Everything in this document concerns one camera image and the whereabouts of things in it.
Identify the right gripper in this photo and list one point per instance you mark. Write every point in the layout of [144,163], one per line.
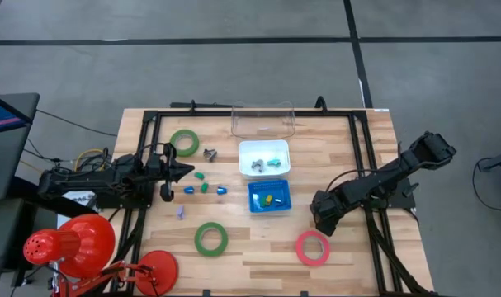
[328,204]

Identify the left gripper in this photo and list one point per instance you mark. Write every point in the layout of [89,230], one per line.
[161,171]

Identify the green tape roll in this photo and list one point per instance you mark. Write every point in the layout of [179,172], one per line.
[196,142]
[211,252]

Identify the pink tape roll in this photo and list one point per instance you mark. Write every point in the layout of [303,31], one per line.
[298,248]

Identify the purple staple remover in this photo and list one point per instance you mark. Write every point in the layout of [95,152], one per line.
[180,212]

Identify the yellow mini stapler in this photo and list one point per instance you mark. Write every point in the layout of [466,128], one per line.
[269,199]

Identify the grey staple remover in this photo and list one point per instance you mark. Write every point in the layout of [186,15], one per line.
[257,165]

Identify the teal staple remover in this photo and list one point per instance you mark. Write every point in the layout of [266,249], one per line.
[274,162]

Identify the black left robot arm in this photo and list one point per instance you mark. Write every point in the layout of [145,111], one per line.
[89,179]

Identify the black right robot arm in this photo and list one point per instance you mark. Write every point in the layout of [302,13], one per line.
[423,152]

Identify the white plastic bin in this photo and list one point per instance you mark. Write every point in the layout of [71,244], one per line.
[246,148]

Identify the blue plastic basket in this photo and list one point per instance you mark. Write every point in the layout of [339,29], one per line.
[256,189]

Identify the clear plastic bin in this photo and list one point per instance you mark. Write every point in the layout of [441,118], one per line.
[250,123]

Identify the white paper label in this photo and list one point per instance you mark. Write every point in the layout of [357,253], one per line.
[78,198]

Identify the red desk lamp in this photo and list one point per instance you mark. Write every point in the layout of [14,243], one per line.
[85,243]

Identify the black desk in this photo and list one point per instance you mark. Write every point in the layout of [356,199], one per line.
[10,165]

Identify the black metal table frame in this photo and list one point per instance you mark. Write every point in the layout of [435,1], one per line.
[192,113]

